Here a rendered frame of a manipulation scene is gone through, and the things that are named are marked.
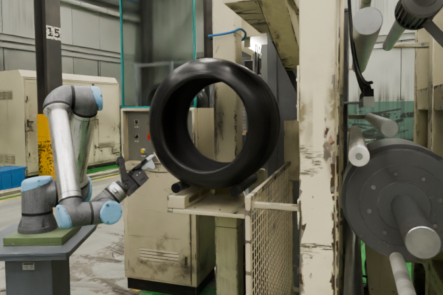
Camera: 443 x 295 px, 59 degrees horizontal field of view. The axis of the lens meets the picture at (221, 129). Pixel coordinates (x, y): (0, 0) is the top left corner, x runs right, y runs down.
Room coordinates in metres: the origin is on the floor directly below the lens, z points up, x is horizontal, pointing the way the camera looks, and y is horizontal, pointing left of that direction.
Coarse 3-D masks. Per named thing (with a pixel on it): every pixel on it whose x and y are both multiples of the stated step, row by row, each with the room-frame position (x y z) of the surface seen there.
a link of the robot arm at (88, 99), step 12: (72, 96) 1.74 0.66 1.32; (84, 96) 1.77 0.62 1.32; (96, 96) 1.80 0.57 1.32; (72, 108) 1.77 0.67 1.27; (84, 108) 1.79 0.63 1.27; (96, 108) 1.82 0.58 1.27; (72, 120) 1.86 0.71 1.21; (84, 120) 1.83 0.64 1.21; (72, 132) 1.88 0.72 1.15; (84, 132) 1.87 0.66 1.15; (84, 144) 1.91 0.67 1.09; (84, 156) 1.96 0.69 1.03; (84, 168) 2.01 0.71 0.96; (84, 180) 2.07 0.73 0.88; (84, 192) 2.09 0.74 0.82
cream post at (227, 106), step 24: (216, 0) 2.09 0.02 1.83; (216, 24) 2.09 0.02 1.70; (240, 24) 2.14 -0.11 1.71; (216, 48) 2.09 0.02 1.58; (240, 48) 2.14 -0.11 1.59; (216, 96) 2.09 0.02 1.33; (216, 120) 2.09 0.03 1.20; (240, 120) 2.13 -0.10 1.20; (216, 144) 2.09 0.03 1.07; (240, 144) 2.12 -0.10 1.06; (216, 192) 2.09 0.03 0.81; (216, 240) 2.09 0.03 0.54; (240, 240) 2.11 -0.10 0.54; (216, 264) 2.09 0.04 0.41; (240, 264) 2.10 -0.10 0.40; (216, 288) 2.09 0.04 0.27; (240, 288) 2.10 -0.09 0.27
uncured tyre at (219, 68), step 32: (192, 64) 1.75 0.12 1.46; (224, 64) 1.70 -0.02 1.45; (160, 96) 1.77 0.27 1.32; (192, 96) 2.03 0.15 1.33; (256, 96) 1.65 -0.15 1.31; (160, 128) 1.78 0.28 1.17; (256, 128) 1.63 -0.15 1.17; (160, 160) 1.80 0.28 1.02; (192, 160) 2.02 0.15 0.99; (256, 160) 1.66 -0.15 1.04
